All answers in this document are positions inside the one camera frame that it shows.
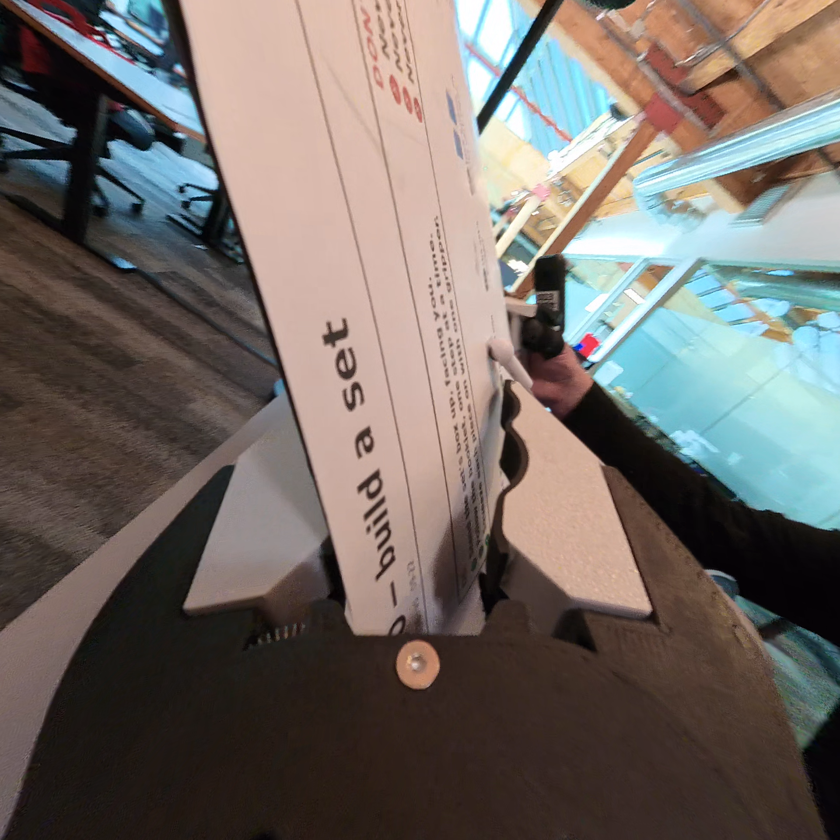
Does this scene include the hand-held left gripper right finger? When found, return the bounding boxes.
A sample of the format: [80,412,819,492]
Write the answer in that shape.
[484,379,655,636]

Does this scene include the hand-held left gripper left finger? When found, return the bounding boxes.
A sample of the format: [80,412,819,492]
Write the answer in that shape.
[182,407,347,619]

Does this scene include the printed instruction board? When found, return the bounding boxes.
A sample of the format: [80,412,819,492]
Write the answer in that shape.
[159,0,521,639]

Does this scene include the person's right hand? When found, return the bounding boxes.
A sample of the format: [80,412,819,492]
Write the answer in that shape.
[528,343,596,422]

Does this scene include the black pole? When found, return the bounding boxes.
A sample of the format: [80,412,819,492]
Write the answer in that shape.
[474,0,567,133]

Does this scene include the black office chair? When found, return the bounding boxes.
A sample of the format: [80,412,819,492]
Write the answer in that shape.
[85,105,158,217]
[177,177,249,265]

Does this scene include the office desk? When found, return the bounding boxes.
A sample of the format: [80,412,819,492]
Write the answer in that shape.
[0,0,210,247]

